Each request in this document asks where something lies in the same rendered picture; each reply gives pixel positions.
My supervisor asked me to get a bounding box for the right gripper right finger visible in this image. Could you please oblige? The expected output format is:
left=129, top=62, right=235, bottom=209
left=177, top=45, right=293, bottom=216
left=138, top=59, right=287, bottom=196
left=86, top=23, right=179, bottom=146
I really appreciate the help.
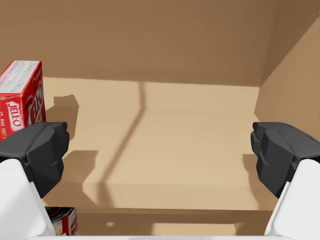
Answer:
left=250, top=121, right=320, bottom=237

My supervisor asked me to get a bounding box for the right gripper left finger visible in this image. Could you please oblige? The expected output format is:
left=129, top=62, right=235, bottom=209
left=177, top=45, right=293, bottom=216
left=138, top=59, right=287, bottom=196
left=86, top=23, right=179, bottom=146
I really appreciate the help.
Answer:
left=0, top=121, right=71, bottom=237

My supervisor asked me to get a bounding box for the red and white can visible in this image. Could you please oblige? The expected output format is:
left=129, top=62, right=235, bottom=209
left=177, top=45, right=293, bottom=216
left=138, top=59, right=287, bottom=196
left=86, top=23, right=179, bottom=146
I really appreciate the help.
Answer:
left=44, top=206, right=80, bottom=237

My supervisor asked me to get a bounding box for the pale wooden shelf unit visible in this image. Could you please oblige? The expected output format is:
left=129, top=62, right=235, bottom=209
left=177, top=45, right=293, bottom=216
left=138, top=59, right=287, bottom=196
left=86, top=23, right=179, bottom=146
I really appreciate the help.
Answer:
left=0, top=0, right=320, bottom=237

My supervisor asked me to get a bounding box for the red and white carton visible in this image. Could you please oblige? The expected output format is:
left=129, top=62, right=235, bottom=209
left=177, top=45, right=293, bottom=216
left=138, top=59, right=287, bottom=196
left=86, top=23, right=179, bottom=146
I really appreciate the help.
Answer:
left=0, top=60, right=47, bottom=142

